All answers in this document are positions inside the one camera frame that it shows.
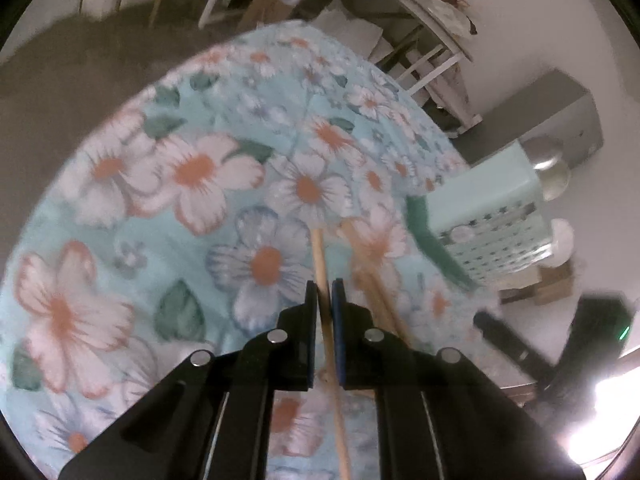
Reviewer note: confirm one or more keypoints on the large cardboard box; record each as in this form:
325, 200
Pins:
550, 285

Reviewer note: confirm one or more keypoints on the grey refrigerator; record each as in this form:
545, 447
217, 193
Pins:
550, 110

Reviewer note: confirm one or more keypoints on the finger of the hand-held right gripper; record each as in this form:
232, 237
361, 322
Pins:
510, 342

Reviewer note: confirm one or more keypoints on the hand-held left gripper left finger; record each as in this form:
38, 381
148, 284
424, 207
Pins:
311, 340

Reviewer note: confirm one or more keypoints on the mint green utensil holder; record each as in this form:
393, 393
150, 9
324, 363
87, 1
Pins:
480, 195

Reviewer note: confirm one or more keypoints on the white pillow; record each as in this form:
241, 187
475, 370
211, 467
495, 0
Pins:
350, 30

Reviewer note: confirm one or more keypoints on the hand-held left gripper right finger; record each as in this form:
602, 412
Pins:
339, 340

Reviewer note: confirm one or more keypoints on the white ceramic spoon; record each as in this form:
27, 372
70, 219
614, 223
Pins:
562, 240

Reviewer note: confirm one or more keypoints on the floral blue blanket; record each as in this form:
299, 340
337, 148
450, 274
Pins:
150, 210

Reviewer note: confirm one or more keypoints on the long white table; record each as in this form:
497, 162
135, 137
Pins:
430, 15

